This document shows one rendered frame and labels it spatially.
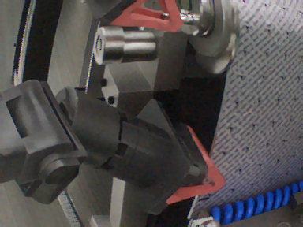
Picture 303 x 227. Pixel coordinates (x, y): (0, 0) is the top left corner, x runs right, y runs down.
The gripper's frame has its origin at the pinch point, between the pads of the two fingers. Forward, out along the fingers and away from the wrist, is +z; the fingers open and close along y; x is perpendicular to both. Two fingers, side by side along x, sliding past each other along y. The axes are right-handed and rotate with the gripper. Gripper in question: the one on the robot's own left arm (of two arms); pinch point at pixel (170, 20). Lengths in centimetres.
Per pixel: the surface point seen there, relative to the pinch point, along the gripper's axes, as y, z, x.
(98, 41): -5.7, 0.6, -7.1
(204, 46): 1.0, 4.3, 0.4
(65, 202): -11.0, 18.9, -28.4
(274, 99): 5.1, 12.4, 2.7
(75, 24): -58, 30, -19
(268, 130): 5.2, 15.2, -0.2
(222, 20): 3.7, 0.9, 4.0
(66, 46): -50, 28, -22
